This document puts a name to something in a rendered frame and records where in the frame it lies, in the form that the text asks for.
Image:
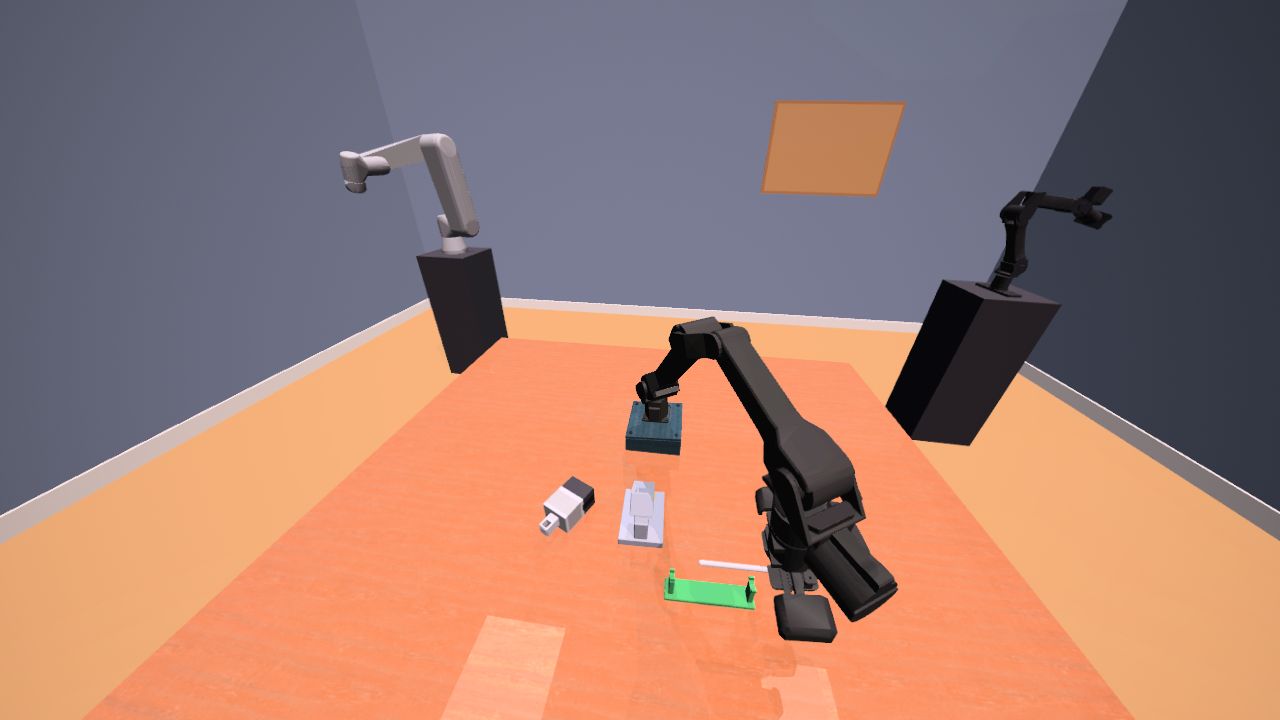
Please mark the white tapered pin with red cap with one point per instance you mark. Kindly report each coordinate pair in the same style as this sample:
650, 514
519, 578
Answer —
732, 565

